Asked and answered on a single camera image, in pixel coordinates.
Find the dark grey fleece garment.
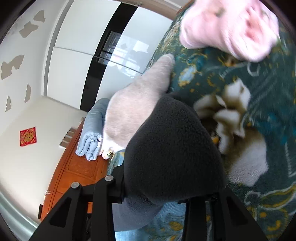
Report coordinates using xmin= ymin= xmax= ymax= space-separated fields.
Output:
xmin=112 ymin=94 xmax=226 ymax=232

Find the folded light blue quilt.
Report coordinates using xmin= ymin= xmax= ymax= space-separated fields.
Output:
xmin=75 ymin=98 xmax=109 ymax=161

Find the white fluffy garment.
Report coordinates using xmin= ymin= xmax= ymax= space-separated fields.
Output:
xmin=99 ymin=54 xmax=175 ymax=160

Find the teal floral bed blanket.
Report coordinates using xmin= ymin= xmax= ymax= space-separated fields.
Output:
xmin=116 ymin=6 xmax=295 ymax=240

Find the white glossy wardrobe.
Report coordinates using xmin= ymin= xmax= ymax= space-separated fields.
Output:
xmin=44 ymin=1 xmax=171 ymax=111

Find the pink garment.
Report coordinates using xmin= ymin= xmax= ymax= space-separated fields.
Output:
xmin=179 ymin=1 xmax=280 ymax=62

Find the red paper wall decoration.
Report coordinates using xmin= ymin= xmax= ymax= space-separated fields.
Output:
xmin=20 ymin=127 xmax=37 ymax=147

